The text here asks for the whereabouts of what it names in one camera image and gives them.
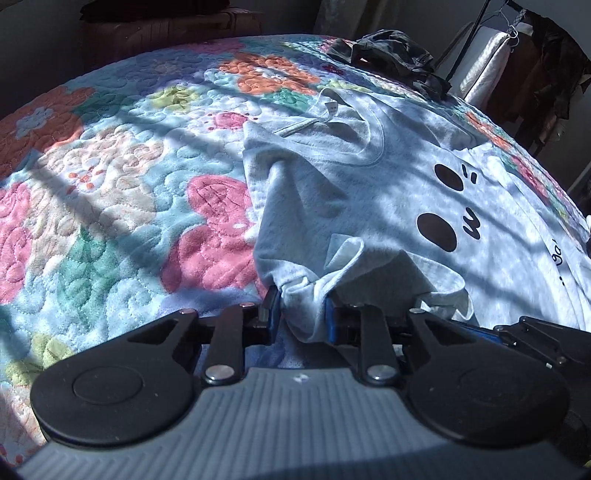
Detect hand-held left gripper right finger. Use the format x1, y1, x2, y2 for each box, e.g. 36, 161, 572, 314
324, 298, 468, 385

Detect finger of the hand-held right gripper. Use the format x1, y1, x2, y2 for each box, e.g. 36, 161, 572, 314
459, 316, 571, 367

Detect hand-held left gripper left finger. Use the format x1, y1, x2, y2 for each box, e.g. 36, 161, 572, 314
126, 285, 282, 387

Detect light grey sweatshirt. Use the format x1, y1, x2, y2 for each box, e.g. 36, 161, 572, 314
242, 85, 591, 344

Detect dark brown hanging clothes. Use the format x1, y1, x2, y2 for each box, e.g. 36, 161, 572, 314
508, 9, 591, 158

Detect black clothes rack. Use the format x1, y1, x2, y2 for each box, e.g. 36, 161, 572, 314
445, 0, 529, 93

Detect floral quilted bedspread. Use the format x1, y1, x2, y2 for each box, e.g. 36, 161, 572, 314
0, 34, 591, 462

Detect white hanging garment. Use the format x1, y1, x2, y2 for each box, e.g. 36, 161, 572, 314
462, 23, 519, 112

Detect dark grey crumpled garment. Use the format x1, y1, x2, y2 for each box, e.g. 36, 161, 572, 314
330, 28, 452, 100

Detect pale patterned curtain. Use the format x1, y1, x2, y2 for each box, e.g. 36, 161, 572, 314
318, 0, 370, 40

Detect wire hanger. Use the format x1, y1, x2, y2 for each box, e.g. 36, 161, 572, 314
488, 4, 522, 38

